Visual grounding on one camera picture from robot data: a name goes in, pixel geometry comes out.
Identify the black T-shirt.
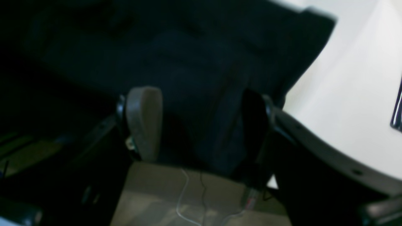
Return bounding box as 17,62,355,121
1,0,336,184

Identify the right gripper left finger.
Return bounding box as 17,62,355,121
1,86,163,226

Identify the white thin cable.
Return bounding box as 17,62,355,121
176,168,248,226

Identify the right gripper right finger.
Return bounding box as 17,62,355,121
240,89,401,226

